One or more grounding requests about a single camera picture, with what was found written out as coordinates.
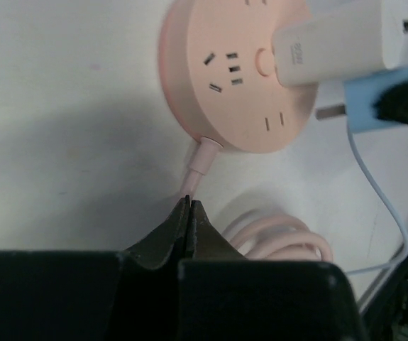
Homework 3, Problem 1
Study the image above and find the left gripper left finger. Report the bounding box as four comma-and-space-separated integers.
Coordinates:
0, 197, 191, 340

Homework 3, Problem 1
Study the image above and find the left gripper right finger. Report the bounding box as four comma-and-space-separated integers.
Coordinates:
178, 201, 367, 340

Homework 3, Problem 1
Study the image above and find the blue charger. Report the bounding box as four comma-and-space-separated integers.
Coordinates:
315, 60, 408, 135

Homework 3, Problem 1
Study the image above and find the light blue cable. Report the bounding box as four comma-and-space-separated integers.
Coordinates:
345, 124, 408, 278

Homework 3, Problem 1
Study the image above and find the white USB charger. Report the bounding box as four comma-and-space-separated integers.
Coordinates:
272, 1, 408, 87

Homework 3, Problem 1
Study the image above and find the pink round power strip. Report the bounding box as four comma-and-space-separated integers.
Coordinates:
158, 1, 317, 153

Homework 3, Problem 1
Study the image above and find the aluminium front rail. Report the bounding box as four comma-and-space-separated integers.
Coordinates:
358, 205, 408, 313

